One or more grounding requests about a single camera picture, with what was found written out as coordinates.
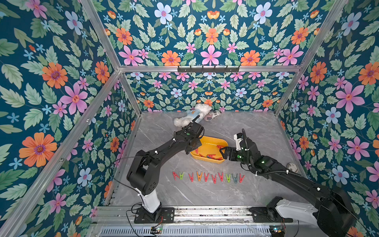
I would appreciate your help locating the yellow plastic storage box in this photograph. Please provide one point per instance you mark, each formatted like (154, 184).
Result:
(209, 151)

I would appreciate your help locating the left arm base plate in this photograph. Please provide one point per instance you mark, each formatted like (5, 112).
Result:
(162, 215)

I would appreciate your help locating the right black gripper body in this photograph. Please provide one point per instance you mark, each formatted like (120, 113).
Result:
(232, 153)

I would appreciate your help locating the orange clothespin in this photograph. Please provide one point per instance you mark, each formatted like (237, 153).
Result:
(199, 176)

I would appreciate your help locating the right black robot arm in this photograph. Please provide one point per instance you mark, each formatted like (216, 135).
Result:
(328, 208)

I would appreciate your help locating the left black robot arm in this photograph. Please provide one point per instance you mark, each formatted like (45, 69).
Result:
(144, 172)

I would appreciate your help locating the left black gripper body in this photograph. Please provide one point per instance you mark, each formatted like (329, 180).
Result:
(196, 144)

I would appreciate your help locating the small printed pouch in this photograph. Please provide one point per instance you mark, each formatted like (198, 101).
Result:
(212, 115)

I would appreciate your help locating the black hook rail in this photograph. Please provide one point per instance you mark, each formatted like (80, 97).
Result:
(208, 69)

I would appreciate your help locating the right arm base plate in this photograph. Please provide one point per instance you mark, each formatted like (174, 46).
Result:
(267, 215)

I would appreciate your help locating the white teddy bear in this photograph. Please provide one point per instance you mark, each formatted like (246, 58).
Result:
(196, 115)

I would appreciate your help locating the aluminium front rail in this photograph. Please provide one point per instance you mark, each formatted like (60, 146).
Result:
(213, 214)

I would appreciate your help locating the grey teal clothespin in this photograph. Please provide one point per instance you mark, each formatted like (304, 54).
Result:
(235, 178)

